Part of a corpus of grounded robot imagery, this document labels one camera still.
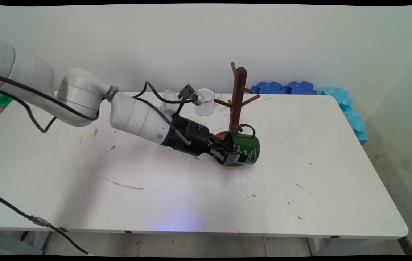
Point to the green enamel mug white print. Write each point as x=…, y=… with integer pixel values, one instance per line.
x=249, y=146

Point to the light blue foam mat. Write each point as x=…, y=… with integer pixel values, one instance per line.
x=354, y=125
x=336, y=95

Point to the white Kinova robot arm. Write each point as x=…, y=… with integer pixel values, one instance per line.
x=82, y=90

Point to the dark blue foam mat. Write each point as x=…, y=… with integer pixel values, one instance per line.
x=269, y=88
x=301, y=88

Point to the dark table leg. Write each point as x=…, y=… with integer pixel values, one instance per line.
x=407, y=246

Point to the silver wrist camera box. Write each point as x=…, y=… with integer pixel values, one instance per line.
x=188, y=94

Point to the grey floor frame bar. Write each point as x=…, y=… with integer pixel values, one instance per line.
x=3, y=244

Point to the dark wooden mug tree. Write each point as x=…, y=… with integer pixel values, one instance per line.
x=238, y=94

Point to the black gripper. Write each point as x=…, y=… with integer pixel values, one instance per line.
x=191, y=137

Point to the white table leg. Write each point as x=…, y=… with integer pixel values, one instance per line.
x=37, y=239

